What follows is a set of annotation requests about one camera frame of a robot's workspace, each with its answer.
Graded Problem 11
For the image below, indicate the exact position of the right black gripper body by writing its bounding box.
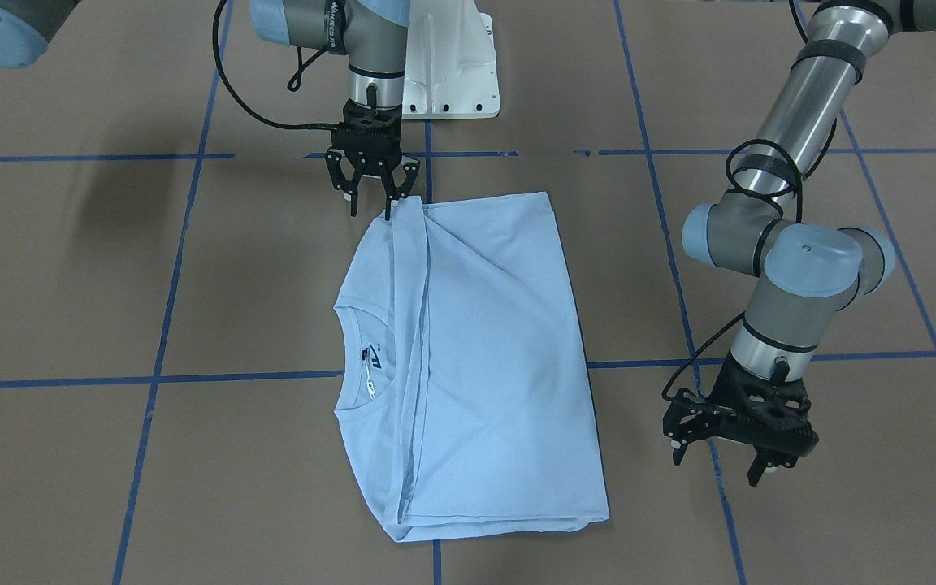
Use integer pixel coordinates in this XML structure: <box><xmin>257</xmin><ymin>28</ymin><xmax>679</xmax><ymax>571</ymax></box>
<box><xmin>327</xmin><ymin>99</ymin><xmax>420</xmax><ymax>189</ymax></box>

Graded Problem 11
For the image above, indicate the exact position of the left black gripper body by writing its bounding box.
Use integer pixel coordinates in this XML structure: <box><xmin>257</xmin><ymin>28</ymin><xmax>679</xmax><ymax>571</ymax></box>
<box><xmin>661</xmin><ymin>356</ymin><xmax>820</xmax><ymax>462</ymax></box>

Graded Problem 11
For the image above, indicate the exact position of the light blue t-shirt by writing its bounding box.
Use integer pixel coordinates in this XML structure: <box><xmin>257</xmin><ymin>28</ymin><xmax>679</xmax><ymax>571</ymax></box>
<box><xmin>334</xmin><ymin>192</ymin><xmax>609</xmax><ymax>542</ymax></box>

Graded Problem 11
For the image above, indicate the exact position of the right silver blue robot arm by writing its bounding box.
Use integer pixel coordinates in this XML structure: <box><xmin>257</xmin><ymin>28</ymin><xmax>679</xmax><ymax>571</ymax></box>
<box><xmin>0</xmin><ymin>1</ymin><xmax>419</xmax><ymax>218</ymax></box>

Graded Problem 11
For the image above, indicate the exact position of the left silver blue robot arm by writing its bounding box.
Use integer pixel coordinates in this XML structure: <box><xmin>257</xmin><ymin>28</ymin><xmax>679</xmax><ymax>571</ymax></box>
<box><xmin>661</xmin><ymin>1</ymin><xmax>936</xmax><ymax>486</ymax></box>

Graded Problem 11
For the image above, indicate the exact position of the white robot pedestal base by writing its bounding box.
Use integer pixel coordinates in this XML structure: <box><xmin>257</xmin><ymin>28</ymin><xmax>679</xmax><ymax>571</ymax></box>
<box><xmin>402</xmin><ymin>1</ymin><xmax>501</xmax><ymax>121</ymax></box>

